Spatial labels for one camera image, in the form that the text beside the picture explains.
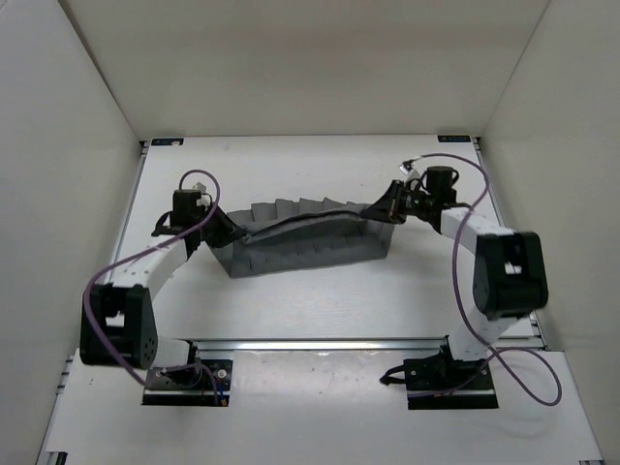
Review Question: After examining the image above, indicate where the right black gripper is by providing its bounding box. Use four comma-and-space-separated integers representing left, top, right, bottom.
362, 180, 434, 226

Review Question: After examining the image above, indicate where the grey pleated skirt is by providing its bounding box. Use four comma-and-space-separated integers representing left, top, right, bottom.
211, 198, 394, 279

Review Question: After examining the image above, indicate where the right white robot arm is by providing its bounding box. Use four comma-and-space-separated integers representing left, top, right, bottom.
361, 163, 548, 388

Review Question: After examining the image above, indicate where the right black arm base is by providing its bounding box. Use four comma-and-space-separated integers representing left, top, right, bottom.
380, 345, 499, 411

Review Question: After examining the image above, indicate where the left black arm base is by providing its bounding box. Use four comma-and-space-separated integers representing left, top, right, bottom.
141, 356, 233, 408

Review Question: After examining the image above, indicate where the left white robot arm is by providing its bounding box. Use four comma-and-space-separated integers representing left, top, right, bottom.
79, 185, 242, 386

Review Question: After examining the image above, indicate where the right corner label sticker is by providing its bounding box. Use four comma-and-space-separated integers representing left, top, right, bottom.
437, 135, 472, 143

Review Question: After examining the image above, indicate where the corner label sticker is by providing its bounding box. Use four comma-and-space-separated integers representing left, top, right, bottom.
150, 138, 184, 146
437, 135, 472, 143

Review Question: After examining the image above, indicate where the left corner label sticker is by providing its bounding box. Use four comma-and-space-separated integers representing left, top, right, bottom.
150, 138, 184, 146

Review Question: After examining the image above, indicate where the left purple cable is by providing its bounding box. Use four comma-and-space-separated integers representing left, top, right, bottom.
82, 169, 229, 406

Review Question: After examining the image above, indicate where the purple cable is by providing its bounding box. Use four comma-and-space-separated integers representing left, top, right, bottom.
418, 153, 563, 406
82, 169, 229, 406

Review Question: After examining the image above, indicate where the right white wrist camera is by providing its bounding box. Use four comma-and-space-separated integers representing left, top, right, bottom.
399, 160, 420, 179

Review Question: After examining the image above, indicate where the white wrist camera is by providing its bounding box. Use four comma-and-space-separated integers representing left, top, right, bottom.
399, 160, 420, 179
192, 182, 207, 195

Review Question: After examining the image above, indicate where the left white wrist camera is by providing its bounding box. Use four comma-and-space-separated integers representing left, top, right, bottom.
192, 182, 207, 195

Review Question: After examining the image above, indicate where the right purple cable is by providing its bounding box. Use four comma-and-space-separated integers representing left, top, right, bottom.
418, 153, 563, 406

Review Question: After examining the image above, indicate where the aluminium table front rail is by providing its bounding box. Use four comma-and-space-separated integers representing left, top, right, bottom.
197, 338, 444, 352

